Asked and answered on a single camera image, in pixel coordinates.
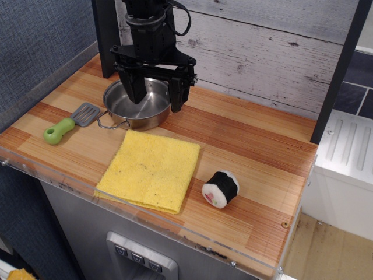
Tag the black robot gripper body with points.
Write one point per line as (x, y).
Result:
(153, 52)

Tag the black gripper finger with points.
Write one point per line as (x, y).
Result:
(133, 83)
(179, 92)

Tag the stainless steel pot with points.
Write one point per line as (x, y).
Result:
(122, 113)

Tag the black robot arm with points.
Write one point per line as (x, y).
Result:
(148, 9)

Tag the plush sushi roll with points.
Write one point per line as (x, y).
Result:
(221, 189)

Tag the yellow folded cloth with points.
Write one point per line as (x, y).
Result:
(150, 171)

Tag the silver dispenser button panel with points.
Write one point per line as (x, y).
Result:
(135, 261)

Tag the white ridged cabinet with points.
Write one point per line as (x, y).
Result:
(339, 190)

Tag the yellow object at corner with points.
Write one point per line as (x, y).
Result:
(21, 274)

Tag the green handled grey spatula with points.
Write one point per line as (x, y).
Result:
(83, 116)

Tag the black left frame post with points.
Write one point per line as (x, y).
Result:
(107, 32)

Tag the black frame post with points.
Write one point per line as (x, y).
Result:
(348, 50)
(107, 32)

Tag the black right frame post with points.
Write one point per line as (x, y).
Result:
(348, 50)

